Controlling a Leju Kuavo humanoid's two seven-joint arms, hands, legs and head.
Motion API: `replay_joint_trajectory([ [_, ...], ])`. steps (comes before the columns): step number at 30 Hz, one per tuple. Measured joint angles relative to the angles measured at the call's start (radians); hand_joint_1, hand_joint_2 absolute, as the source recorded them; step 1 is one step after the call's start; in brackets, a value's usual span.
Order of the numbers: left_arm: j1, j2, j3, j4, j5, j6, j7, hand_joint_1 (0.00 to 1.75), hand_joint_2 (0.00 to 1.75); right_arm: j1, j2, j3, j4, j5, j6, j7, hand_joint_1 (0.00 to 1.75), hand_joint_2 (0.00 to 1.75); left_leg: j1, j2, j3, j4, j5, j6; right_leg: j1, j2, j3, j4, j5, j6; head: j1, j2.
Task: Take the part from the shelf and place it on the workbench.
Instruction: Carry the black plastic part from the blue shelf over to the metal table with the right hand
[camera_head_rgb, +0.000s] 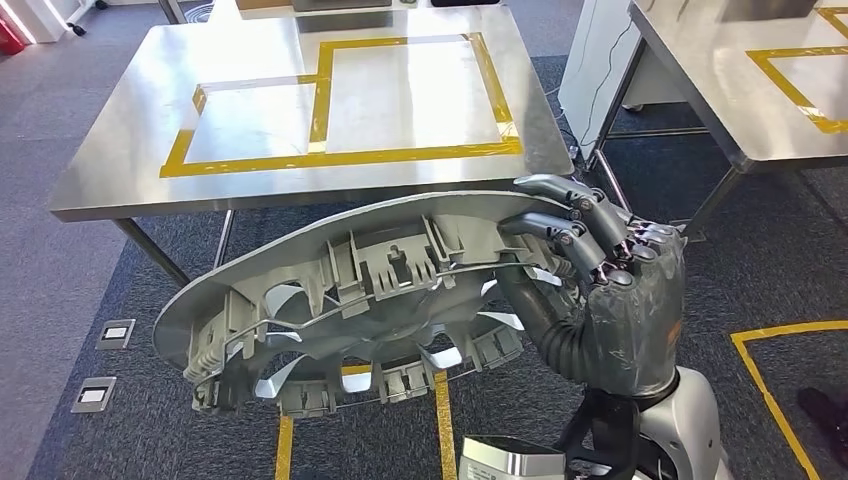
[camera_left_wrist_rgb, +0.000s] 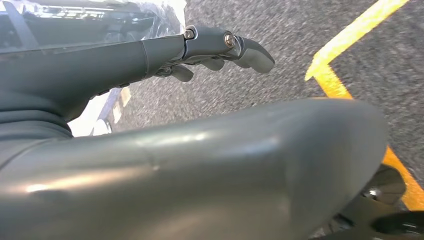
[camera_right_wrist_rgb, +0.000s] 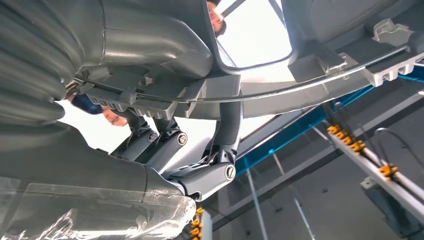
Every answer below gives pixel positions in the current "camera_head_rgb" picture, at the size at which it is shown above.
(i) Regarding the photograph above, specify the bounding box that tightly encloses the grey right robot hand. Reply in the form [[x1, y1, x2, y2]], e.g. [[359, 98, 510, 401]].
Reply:
[[496, 173, 687, 399]]

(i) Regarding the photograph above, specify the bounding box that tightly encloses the grey plastic wheel cover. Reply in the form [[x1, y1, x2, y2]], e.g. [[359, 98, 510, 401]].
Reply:
[[152, 190, 584, 419]]

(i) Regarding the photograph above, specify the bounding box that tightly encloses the stainless steel workbench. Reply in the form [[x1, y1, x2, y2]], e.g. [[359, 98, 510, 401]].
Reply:
[[625, 0, 848, 236], [47, 5, 576, 287]]

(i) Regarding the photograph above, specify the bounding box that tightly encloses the white desk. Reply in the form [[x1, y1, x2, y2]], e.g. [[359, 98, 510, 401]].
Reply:
[[558, 0, 647, 160]]

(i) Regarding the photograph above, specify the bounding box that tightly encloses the brown cardboard box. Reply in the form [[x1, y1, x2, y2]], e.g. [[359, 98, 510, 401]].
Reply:
[[720, 0, 817, 22]]

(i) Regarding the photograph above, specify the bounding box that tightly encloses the pale table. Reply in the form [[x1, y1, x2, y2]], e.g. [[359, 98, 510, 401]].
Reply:
[[208, 0, 511, 21]]

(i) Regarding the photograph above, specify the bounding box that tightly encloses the steel floor socket plate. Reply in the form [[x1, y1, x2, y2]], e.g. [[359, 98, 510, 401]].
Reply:
[[95, 319, 137, 351], [70, 376, 119, 415]]

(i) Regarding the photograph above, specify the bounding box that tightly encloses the white display stand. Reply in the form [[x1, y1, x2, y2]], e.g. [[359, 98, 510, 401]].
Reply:
[[16, 0, 94, 42]]

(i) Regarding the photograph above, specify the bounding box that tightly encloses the red fire extinguisher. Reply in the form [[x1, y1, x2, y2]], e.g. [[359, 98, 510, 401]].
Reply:
[[0, 16, 26, 58]]

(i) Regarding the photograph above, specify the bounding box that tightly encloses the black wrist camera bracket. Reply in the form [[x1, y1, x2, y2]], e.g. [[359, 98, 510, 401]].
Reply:
[[559, 390, 643, 480]]

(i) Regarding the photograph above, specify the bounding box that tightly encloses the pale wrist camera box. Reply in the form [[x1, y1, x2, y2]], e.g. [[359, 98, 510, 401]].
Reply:
[[458, 435, 568, 480]]

